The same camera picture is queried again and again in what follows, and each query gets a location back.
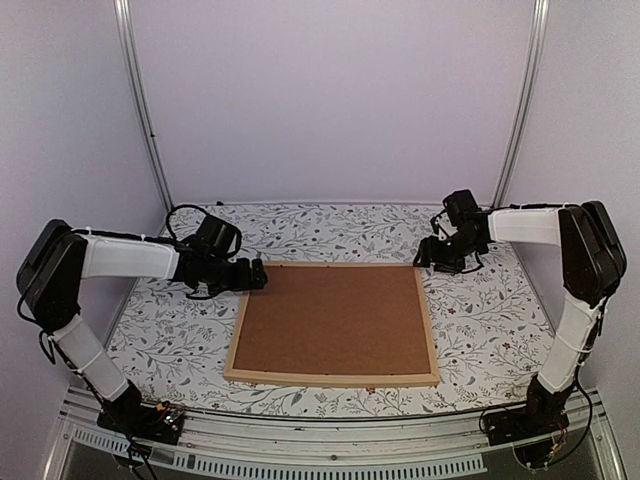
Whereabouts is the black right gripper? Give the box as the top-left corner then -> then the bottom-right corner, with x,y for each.
413,231 -> 483,274

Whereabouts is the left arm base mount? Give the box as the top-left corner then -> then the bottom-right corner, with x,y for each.
97,383 -> 185,445

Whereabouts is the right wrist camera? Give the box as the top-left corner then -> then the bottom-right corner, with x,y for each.
430,189 -> 481,235

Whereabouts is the light wooden picture frame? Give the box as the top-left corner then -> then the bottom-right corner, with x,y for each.
222,260 -> 441,388

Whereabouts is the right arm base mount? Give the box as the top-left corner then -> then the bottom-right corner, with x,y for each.
479,391 -> 569,469

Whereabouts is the left aluminium corner post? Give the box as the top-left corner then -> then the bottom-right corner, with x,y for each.
113,0 -> 174,211

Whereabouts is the aluminium front rail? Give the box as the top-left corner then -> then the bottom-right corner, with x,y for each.
43,388 -> 628,479

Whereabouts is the right aluminium corner post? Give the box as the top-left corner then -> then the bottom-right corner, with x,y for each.
491,0 -> 550,207

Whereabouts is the aluminium corner post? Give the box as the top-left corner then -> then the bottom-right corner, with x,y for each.
113,0 -> 174,211
491,0 -> 550,207

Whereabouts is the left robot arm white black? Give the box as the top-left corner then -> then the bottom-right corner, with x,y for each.
16,216 -> 268,434

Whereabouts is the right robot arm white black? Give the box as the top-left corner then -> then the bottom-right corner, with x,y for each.
413,190 -> 627,436

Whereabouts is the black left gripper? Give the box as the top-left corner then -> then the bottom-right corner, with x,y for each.
204,256 -> 266,296

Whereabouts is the brown backing board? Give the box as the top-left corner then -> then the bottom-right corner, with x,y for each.
233,265 -> 434,375

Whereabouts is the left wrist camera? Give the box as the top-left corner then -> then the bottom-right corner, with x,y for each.
191,215 -> 242,259

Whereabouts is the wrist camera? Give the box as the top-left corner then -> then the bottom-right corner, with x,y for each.
191,215 -> 242,259
430,189 -> 481,235

